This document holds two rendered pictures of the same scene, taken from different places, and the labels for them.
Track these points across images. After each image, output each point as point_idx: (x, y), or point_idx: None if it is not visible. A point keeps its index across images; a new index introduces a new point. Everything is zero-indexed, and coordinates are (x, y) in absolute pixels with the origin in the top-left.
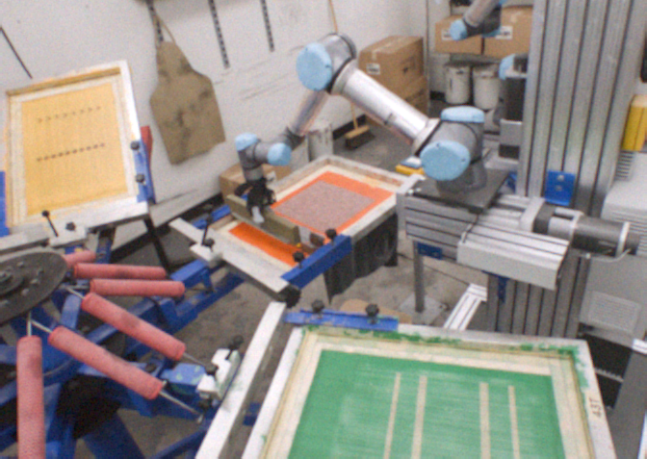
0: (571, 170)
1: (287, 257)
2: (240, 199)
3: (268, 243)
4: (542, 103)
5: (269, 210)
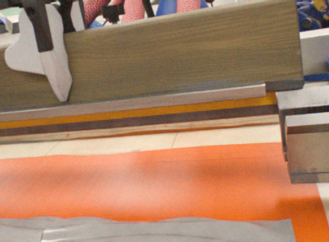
0: None
1: None
2: (198, 10)
3: (87, 170)
4: None
5: (33, 50)
